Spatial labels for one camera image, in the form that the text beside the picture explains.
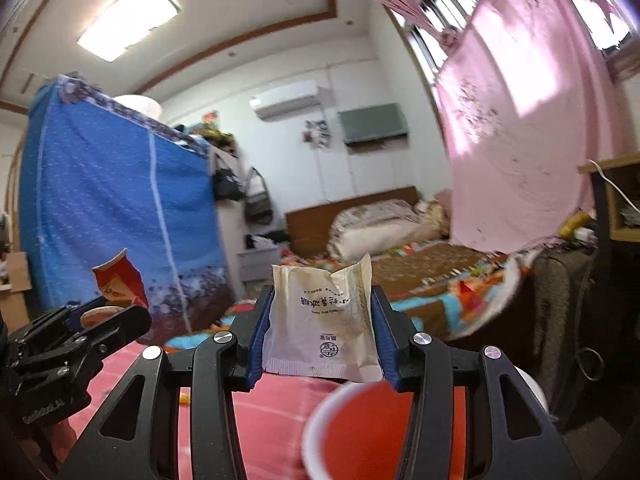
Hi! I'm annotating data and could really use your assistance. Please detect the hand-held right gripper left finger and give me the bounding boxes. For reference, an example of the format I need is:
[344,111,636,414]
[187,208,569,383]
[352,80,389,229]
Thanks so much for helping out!
[57,285,278,480]

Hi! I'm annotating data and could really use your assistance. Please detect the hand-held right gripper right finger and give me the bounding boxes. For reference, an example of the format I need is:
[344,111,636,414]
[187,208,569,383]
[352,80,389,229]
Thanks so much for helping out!
[371,285,573,480]

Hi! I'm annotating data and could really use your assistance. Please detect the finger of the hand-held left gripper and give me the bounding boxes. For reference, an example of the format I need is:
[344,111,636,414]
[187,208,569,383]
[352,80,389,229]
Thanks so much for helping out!
[30,296,109,334]
[75,305,153,361]

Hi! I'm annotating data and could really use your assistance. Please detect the crushed red paper cup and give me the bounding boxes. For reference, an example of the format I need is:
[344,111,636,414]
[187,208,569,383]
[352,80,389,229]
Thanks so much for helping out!
[80,249,150,330]

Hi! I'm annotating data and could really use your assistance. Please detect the cream printed wrapper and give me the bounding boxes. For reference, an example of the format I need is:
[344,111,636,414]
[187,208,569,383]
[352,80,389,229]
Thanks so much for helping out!
[262,252,389,385]

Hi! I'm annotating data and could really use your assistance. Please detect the orange bucket with white rim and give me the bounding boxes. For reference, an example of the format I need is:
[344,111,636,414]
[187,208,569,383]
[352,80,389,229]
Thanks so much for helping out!
[301,365,551,480]

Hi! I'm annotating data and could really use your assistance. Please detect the grey nightstand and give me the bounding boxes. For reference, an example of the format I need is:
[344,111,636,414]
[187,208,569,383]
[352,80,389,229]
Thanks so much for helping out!
[237,245,286,284]

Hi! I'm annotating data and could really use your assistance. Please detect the black items on nightstand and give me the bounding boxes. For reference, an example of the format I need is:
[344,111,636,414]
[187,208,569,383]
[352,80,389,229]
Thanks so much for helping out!
[245,230,289,252]

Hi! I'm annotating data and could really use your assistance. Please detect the white tall cabinet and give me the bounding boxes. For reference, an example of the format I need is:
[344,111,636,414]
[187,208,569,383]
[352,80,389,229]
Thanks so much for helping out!
[207,142,252,292]

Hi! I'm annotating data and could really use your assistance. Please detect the folded beige quilt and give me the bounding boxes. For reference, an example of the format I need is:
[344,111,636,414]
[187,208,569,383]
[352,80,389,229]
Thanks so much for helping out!
[327,220,451,262]

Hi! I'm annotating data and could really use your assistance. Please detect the brown wooden headboard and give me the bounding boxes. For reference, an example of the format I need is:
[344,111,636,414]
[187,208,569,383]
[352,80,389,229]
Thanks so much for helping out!
[285,186,419,259]

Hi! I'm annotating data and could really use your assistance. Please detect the blue dotted wardrobe cover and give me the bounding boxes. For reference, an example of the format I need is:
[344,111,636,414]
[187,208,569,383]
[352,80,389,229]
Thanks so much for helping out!
[17,74,234,347]

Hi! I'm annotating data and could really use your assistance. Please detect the floral pillow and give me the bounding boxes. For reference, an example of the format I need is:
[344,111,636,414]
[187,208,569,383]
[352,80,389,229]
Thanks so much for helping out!
[332,199,421,232]

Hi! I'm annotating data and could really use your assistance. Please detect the grey hanging tote bag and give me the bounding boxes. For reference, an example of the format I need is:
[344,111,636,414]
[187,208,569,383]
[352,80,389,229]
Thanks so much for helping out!
[244,166,274,225]

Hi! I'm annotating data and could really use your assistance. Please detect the yellow floral cloth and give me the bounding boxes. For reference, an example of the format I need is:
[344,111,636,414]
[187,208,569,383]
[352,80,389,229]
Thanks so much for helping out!
[415,199,452,239]

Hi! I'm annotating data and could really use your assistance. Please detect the black hanging bag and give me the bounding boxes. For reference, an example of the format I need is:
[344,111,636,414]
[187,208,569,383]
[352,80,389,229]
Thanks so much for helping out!
[212,152,245,202]

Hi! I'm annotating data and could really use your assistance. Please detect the white round container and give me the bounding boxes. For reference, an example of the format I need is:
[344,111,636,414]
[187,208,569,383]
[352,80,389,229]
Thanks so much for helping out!
[114,94,162,122]

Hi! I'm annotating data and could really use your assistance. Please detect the white air conditioner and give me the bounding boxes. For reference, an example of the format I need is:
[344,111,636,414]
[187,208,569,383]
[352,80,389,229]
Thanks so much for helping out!
[250,79,321,121]

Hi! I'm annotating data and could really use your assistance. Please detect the pink embroidered hanging sheet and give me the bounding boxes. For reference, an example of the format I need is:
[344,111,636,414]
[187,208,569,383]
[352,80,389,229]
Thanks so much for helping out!
[432,0,640,255]

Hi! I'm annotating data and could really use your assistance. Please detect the wooden desk shelf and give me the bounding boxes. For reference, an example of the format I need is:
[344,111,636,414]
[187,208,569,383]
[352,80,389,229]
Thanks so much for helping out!
[577,152,640,311]

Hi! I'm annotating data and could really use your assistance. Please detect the rectangular ceiling light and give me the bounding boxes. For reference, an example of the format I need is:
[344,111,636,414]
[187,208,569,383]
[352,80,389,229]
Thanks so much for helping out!
[76,0,181,63]

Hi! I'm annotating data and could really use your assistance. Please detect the barred window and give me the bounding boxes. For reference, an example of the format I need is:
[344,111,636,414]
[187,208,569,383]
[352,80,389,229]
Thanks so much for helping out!
[385,0,501,77]

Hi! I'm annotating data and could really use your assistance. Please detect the wall socket with plugs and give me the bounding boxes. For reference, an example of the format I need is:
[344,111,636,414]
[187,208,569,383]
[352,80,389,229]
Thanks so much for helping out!
[302,120,331,149]

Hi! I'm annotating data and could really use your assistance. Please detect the green covered wall unit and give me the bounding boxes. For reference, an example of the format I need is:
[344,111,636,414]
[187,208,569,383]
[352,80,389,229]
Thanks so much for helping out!
[337,102,409,149]

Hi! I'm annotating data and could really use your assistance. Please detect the white cable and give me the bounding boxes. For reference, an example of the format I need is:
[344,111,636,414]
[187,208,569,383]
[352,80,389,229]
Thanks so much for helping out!
[587,159,640,213]

